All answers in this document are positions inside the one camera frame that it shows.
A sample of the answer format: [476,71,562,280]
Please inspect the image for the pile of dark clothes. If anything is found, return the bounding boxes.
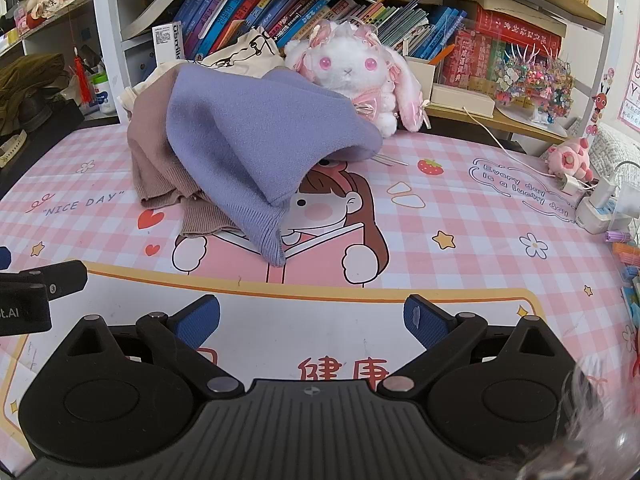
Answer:
[0,96,87,196]

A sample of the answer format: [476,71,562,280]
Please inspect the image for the white plastic jar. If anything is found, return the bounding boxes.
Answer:
[96,73,119,114]

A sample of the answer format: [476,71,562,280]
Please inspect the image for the purple and brown sweater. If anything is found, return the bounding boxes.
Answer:
[126,62,383,267]

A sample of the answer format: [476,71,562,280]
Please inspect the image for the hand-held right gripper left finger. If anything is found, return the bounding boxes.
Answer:
[62,294,246,396]

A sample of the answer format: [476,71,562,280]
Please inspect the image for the grey quilted cushion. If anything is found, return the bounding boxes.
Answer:
[587,122,640,181]

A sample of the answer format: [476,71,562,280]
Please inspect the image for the colourful bead tree ornament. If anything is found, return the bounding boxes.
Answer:
[495,42,577,124]

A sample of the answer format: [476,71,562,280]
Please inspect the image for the pink checked table mat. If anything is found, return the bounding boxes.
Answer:
[0,122,640,480]

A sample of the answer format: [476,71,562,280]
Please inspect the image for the small pink plush toy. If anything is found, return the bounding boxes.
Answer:
[545,137,597,184]

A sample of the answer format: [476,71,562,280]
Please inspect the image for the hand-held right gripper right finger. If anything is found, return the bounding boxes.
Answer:
[376,294,565,395]

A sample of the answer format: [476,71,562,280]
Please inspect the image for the stack of red books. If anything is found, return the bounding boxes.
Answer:
[442,2,565,96]

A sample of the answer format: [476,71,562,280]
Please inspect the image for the pink wall poster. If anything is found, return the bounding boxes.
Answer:
[617,35,640,132]

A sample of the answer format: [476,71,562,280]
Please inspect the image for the cream printed garment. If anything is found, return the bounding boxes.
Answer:
[117,27,286,111]

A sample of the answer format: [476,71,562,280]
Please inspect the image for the pastel marker pens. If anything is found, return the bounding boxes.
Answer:
[605,230,640,322]

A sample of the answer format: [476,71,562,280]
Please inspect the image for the white plush bunny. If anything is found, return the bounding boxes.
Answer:
[284,19,433,138]

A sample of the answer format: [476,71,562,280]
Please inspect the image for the white power strip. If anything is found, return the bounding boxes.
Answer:
[575,175,637,235]

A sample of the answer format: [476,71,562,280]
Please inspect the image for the cream strap watch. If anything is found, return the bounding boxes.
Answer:
[0,130,29,169]

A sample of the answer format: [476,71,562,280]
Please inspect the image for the white printed carton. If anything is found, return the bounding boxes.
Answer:
[152,21,185,63]

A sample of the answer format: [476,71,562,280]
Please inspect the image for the white pen organizer box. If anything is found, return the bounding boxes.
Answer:
[404,55,437,107]

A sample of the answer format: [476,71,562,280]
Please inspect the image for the white cable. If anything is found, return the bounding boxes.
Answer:
[462,106,566,179]

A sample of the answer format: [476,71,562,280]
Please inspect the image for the red tassel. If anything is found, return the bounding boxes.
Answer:
[70,47,94,107]

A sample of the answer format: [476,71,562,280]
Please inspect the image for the cartoon wall sticker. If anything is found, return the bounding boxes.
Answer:
[587,67,614,136]

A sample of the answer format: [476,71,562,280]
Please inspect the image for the white flat box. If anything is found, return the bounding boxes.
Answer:
[430,82,497,117]

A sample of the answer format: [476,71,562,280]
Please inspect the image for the white wooden bookshelf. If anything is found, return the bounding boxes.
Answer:
[90,0,618,146]

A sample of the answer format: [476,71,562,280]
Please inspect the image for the olive green garment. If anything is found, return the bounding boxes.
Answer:
[0,54,72,136]

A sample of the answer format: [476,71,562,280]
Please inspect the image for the row of colourful books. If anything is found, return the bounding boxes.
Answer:
[170,0,476,63]

